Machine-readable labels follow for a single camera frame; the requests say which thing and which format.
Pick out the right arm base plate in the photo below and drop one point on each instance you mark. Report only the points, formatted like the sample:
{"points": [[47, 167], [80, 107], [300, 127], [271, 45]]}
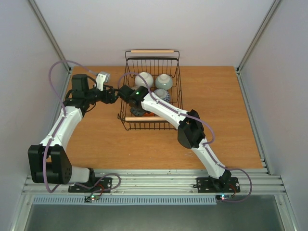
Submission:
{"points": [[205, 185]]}

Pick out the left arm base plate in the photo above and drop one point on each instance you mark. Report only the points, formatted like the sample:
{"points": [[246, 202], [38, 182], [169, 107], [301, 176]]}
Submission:
{"points": [[105, 183]]}

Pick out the green dashed pattern bowl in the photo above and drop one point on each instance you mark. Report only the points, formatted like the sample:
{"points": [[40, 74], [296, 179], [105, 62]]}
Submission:
{"points": [[164, 81]]}

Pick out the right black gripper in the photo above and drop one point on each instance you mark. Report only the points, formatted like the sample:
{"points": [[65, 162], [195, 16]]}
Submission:
{"points": [[137, 111]]}

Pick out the grey slotted cable duct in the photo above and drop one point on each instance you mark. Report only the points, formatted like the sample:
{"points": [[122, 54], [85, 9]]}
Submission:
{"points": [[126, 200]]}

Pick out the white ribbed bowl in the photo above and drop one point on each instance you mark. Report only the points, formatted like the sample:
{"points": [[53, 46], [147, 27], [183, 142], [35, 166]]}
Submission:
{"points": [[142, 78]]}

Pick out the right controller board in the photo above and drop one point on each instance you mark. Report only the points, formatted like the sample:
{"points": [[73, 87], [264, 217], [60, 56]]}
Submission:
{"points": [[224, 197]]}

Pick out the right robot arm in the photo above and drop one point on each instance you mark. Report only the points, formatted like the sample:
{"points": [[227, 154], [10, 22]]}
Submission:
{"points": [[190, 130]]}

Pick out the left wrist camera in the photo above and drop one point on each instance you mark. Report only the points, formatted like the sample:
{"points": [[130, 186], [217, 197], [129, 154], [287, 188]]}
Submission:
{"points": [[101, 79]]}

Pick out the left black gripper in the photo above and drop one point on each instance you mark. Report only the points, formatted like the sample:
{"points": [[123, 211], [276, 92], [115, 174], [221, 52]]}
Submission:
{"points": [[108, 100]]}

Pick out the controller board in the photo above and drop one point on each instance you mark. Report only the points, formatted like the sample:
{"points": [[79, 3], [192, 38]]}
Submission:
{"points": [[92, 198], [224, 197]]}

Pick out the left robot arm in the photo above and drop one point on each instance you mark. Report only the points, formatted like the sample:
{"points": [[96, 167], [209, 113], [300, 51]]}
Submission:
{"points": [[49, 163]]}

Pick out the left controller board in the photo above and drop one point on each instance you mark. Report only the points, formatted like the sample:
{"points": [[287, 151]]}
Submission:
{"points": [[92, 198]]}

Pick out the white orange bottomed bowl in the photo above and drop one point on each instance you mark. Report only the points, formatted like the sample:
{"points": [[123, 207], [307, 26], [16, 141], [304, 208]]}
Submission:
{"points": [[149, 114]]}

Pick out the red patterned blue bowl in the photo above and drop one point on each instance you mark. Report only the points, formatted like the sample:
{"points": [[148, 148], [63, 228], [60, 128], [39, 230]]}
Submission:
{"points": [[163, 94]]}

